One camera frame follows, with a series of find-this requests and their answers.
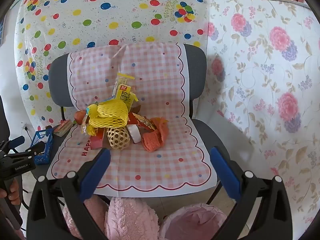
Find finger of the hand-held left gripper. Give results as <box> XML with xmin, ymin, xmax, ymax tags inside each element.
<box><xmin>15</xmin><ymin>142</ymin><xmax>47</xmax><ymax>164</ymax></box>
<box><xmin>7</xmin><ymin>136</ymin><xmax>26</xmax><ymax>153</ymax></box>

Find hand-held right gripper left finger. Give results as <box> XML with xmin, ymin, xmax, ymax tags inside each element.
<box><xmin>26</xmin><ymin>149</ymin><xmax>112</xmax><ymax>240</ymax></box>

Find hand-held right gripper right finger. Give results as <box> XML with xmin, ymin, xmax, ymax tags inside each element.
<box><xmin>209</xmin><ymin>146</ymin><xmax>293</xmax><ymax>240</ymax></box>

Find red paper box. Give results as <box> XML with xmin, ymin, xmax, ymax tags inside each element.
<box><xmin>89</xmin><ymin>127</ymin><xmax>108</xmax><ymax>151</ymax></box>

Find woven bamboo basket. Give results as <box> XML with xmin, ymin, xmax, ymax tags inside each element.
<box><xmin>107</xmin><ymin>127</ymin><xmax>131</xmax><ymax>151</ymax></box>

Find pink lined bin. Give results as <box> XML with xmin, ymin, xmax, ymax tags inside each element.
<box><xmin>159</xmin><ymin>203</ymin><xmax>233</xmax><ymax>240</ymax></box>

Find yellow foam net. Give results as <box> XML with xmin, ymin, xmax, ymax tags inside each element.
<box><xmin>80</xmin><ymin>99</ymin><xmax>129</xmax><ymax>135</ymax></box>

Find red gold packet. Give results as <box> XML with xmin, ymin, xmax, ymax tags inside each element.
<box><xmin>127</xmin><ymin>112</ymin><xmax>157</xmax><ymax>132</ymax></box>

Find orange knitted cloth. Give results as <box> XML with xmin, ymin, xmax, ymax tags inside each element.
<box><xmin>141</xmin><ymin>117</ymin><xmax>169</xmax><ymax>152</ymax></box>

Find yellow snack packet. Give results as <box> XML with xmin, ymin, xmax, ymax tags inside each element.
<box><xmin>114</xmin><ymin>84</ymin><xmax>138</xmax><ymax>108</ymax></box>

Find person's left hand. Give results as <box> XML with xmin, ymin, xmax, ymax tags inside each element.
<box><xmin>0</xmin><ymin>179</ymin><xmax>21</xmax><ymax>207</ymax></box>

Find blue plastic basket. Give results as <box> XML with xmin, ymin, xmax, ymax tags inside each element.
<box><xmin>30</xmin><ymin>128</ymin><xmax>54</xmax><ymax>165</ymax></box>

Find stack of brown cards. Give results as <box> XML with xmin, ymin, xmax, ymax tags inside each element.
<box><xmin>53</xmin><ymin>120</ymin><xmax>73</xmax><ymax>137</ymax></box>

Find grey office chair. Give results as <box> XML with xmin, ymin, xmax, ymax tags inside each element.
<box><xmin>48</xmin><ymin>44</ymin><xmax>237</xmax><ymax>205</ymax></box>

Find pink plush slipper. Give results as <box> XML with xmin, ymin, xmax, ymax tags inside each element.
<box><xmin>62</xmin><ymin>194</ymin><xmax>110</xmax><ymax>240</ymax></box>
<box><xmin>104</xmin><ymin>196</ymin><xmax>159</xmax><ymax>240</ymax></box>

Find white foam block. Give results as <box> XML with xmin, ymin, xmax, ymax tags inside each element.
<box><xmin>127</xmin><ymin>124</ymin><xmax>143</xmax><ymax>144</ymax></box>

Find orange sausage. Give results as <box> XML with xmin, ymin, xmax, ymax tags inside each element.
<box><xmin>74</xmin><ymin>110</ymin><xmax>87</xmax><ymax>126</ymax></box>

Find yellow clear packet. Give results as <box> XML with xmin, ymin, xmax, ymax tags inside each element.
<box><xmin>116</xmin><ymin>72</ymin><xmax>136</xmax><ymax>85</ymax></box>

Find floral print backdrop sheet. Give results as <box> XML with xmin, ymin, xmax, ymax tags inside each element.
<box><xmin>205</xmin><ymin>0</ymin><xmax>320</xmax><ymax>220</ymax></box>

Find pink checked cloth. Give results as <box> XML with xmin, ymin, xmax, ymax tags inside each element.
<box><xmin>46</xmin><ymin>42</ymin><xmax>218</xmax><ymax>197</ymax></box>

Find clear plastic wrapper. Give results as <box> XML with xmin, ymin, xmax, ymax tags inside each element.
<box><xmin>110</xmin><ymin>45</ymin><xmax>129</xmax><ymax>68</ymax></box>

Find balloon print backdrop sheet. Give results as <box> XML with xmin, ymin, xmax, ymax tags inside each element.
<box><xmin>14</xmin><ymin>0</ymin><xmax>210</xmax><ymax>130</ymax></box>

